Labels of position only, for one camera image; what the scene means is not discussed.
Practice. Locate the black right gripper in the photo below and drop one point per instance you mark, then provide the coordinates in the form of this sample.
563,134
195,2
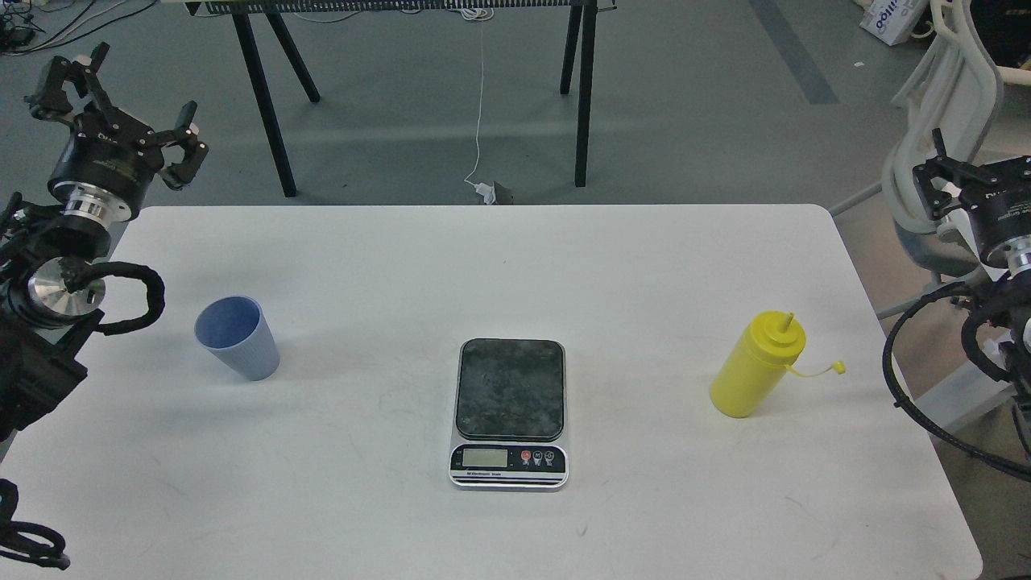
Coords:
997,208

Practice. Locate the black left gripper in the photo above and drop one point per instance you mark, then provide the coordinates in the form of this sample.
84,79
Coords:
105,158

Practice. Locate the blue ribbed plastic cup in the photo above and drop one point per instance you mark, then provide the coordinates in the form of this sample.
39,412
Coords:
235,330

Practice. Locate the yellow squeeze bottle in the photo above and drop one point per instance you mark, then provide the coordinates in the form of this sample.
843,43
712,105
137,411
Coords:
767,350

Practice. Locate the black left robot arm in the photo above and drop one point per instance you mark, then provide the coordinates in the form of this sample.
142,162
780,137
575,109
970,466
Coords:
57,288

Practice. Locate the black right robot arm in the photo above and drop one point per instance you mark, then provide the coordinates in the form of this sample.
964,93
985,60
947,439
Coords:
995,334

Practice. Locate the digital kitchen scale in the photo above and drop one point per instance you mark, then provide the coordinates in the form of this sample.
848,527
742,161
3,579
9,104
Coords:
510,416

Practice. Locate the white office chair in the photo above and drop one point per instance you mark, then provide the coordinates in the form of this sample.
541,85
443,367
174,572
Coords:
951,100

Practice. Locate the white cardboard box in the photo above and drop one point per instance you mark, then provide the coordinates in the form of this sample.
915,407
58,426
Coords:
891,22

